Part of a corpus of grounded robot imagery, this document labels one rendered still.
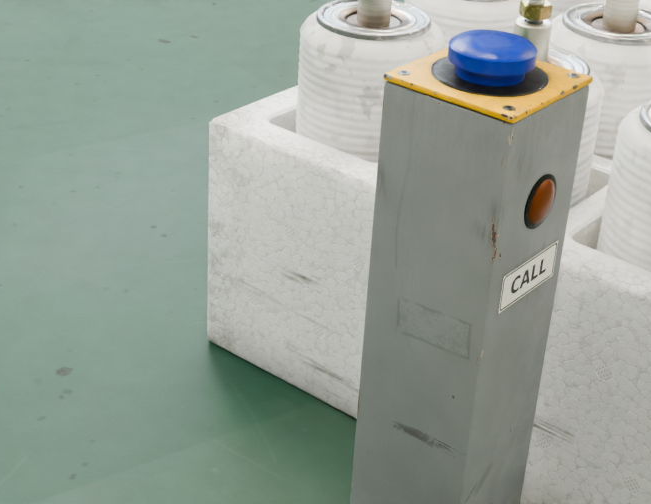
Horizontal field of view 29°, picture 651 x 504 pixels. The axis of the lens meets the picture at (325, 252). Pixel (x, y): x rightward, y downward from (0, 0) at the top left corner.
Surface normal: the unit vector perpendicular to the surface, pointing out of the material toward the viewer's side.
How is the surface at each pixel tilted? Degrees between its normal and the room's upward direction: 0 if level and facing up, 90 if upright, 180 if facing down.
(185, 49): 0
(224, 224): 90
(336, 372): 90
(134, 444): 0
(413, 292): 90
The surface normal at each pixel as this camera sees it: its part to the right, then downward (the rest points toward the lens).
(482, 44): 0.05, -0.87
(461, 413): -0.63, 0.35
